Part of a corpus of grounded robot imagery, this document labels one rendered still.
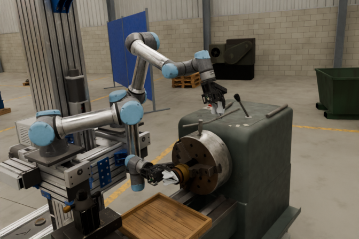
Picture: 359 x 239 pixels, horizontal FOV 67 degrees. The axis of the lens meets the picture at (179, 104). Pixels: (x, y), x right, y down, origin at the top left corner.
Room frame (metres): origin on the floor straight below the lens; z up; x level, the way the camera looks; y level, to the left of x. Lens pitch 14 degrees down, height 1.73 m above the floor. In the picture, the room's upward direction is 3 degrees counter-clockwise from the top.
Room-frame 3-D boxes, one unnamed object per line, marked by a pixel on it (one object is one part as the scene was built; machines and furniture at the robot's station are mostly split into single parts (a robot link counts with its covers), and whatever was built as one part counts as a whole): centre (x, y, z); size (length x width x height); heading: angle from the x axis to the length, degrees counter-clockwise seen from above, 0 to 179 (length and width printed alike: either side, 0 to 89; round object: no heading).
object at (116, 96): (1.79, 0.41, 1.33); 0.13 x 0.12 x 0.14; 135
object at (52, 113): (1.37, 0.69, 1.33); 0.13 x 0.12 x 0.14; 13
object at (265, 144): (1.62, -0.35, 1.06); 0.59 x 0.48 x 0.39; 136
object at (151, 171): (1.23, 0.15, 1.08); 0.12 x 0.09 x 0.08; 45
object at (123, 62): (8.10, 1.48, 1.18); 4.12 x 0.80 x 2.35; 26
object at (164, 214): (1.11, 0.11, 0.89); 0.36 x 0.30 x 0.04; 46
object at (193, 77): (9.64, -0.38, 0.22); 1.25 x 0.86 x 0.44; 157
